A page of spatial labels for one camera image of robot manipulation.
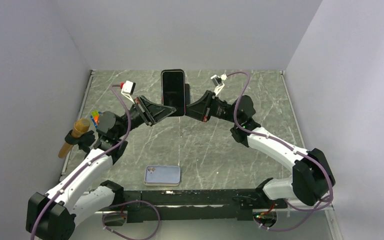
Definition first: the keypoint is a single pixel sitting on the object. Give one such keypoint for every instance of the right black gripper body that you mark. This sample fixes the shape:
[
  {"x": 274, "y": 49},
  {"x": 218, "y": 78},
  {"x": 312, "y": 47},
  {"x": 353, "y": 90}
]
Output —
[{"x": 219, "y": 109}]

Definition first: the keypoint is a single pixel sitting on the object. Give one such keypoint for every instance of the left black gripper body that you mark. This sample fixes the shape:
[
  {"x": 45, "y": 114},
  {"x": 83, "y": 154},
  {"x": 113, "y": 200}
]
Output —
[{"x": 138, "y": 110}]

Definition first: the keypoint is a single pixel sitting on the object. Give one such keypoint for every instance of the black phone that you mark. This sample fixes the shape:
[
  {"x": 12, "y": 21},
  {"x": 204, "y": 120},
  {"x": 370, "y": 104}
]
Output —
[{"x": 173, "y": 90}]

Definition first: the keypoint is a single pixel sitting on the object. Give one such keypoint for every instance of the white phone case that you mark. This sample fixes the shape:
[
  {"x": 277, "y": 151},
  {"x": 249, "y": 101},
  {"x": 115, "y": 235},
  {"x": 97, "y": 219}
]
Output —
[{"x": 169, "y": 184}]

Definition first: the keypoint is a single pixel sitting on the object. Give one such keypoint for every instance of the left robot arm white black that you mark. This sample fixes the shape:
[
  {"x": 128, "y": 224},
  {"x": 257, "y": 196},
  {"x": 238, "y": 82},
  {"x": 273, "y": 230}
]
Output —
[{"x": 56, "y": 214}]

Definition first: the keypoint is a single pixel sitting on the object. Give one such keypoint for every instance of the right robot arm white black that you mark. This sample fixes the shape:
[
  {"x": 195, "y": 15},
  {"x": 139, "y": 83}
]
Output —
[{"x": 311, "y": 176}]

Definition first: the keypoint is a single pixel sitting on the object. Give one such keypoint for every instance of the orange blue toy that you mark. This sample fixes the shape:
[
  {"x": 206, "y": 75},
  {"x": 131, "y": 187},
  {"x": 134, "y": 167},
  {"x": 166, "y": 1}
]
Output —
[{"x": 95, "y": 118}]

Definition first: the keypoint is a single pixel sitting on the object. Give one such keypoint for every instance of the wooden mallet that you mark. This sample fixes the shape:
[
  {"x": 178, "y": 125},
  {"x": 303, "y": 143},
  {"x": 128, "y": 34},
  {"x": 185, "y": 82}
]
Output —
[{"x": 80, "y": 127}]

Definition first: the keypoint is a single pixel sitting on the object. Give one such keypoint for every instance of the black round stand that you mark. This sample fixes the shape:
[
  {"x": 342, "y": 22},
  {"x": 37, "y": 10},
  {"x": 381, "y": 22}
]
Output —
[{"x": 84, "y": 142}]

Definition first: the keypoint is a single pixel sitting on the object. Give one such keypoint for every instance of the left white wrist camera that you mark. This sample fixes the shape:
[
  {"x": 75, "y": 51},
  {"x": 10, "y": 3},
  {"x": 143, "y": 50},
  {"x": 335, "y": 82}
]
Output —
[{"x": 127, "y": 90}]

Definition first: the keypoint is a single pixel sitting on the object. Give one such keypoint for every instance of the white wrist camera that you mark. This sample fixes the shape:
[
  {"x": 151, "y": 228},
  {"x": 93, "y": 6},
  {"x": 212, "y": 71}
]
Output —
[
  {"x": 218, "y": 81},
  {"x": 127, "y": 90}
]

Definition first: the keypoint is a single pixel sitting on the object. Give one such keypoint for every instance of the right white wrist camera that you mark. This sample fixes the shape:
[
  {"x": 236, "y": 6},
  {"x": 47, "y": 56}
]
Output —
[{"x": 218, "y": 81}]

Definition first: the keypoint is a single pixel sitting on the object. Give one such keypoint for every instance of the black base frame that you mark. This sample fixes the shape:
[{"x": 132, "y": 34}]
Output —
[{"x": 151, "y": 213}]

